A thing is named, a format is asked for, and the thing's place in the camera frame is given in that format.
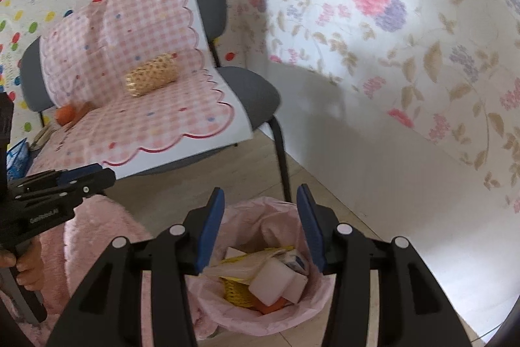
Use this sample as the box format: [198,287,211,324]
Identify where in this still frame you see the orange peel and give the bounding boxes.
[252,298,287,315]

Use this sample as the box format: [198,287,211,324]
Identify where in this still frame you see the white blue small carton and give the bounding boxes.
[275,249,309,276]

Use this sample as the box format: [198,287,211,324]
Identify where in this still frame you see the yellow foam fruit net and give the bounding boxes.
[221,278,255,309]

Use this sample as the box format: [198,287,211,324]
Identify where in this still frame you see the clear yellow snack wrapper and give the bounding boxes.
[203,246,293,285]

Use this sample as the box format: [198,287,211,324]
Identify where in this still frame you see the white foam block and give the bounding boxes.
[248,257,309,306]

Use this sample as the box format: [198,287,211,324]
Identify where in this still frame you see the pink trash bag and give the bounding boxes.
[187,197,333,340]

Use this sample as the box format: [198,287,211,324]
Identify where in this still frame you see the left hand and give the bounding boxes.
[1,237,44,291]

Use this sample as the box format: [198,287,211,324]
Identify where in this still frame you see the blue plastic basket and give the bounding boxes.
[6,138,29,180]

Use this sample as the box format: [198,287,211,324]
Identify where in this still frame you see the stack of wooden sticks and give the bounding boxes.
[29,122,57,152]

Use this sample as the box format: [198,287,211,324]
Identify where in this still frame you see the red apple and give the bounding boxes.
[55,105,76,127]

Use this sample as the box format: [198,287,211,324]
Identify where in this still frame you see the pink checkered cloth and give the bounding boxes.
[20,0,252,178]

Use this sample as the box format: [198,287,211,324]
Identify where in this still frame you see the woven bamboo basket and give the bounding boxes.
[125,53,180,97]

